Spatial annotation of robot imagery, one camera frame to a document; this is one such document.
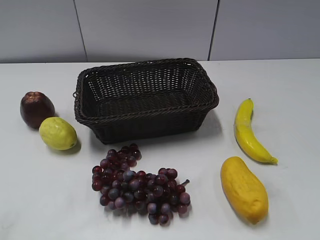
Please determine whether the yellow plastic banana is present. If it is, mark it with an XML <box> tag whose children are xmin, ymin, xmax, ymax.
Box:
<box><xmin>234</xmin><ymin>98</ymin><xmax>278</xmax><ymax>165</ymax></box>

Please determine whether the yellow mango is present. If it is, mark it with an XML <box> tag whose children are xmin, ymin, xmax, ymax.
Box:
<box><xmin>220</xmin><ymin>156</ymin><xmax>269</xmax><ymax>225</ymax></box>

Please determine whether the dark red apple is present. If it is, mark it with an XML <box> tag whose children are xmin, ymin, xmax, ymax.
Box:
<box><xmin>20</xmin><ymin>91</ymin><xmax>56</xmax><ymax>129</ymax></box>

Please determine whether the yellow-green lemon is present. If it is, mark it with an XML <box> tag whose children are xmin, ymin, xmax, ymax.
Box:
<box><xmin>39</xmin><ymin>117</ymin><xmax>78</xmax><ymax>151</ymax></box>

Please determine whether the dark brown wicker basket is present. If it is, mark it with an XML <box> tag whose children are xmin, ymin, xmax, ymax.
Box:
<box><xmin>73</xmin><ymin>58</ymin><xmax>220</xmax><ymax>145</ymax></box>

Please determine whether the purple grape bunch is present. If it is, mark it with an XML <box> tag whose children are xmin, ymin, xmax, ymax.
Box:
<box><xmin>91</xmin><ymin>143</ymin><xmax>191</xmax><ymax>225</ymax></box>

